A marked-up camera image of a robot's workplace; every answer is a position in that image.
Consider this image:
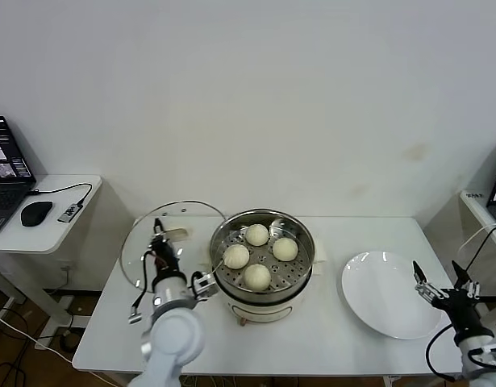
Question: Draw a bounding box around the black laptop with keyboard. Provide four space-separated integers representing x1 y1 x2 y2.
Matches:
0 115 38 235

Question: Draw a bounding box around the black hanging cable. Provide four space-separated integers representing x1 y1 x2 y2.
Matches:
459 225 496 279

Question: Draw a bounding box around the perforated steel steamer basket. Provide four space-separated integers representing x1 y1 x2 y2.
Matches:
210 208 316 302

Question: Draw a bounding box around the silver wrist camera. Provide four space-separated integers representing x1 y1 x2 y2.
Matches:
467 332 496 370
190 272 219 302

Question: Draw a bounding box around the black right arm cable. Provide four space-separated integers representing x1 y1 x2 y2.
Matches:
427 322 461 382

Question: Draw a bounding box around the glass lid with cream handle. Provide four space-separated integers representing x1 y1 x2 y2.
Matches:
120 200 232 291

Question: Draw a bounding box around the white round plate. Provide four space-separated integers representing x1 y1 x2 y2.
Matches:
340 251 444 341

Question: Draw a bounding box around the black usb cable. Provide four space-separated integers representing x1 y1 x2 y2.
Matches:
27 183 94 210

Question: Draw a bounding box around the white hanging cable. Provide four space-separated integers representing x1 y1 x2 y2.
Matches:
459 223 496 254

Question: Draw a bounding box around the white side table with mouse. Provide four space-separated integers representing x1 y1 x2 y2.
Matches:
0 173 103 339

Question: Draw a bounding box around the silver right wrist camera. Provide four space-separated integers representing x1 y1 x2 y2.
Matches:
467 332 496 370

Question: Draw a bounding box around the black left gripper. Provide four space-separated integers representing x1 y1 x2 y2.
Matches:
148 217 182 281

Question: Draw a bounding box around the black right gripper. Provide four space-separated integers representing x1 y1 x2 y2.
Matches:
411 260 494 343

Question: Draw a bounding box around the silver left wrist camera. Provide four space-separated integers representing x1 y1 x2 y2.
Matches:
190 272 219 302

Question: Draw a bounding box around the white steamed baozi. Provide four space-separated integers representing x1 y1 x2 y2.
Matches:
272 237 300 262
223 243 251 270
244 224 269 247
243 264 272 292

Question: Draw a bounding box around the dark round floor object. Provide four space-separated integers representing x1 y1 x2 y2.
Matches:
60 330 81 352

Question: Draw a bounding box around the black computer mouse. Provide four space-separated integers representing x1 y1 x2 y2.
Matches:
19 200 54 227

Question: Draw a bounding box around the grey usb hub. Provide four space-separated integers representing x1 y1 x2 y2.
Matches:
56 202 84 224

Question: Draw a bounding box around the white side table with label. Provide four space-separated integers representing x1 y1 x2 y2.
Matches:
459 189 496 335

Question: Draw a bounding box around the white floor cable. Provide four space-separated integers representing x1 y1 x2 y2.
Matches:
0 308 71 362

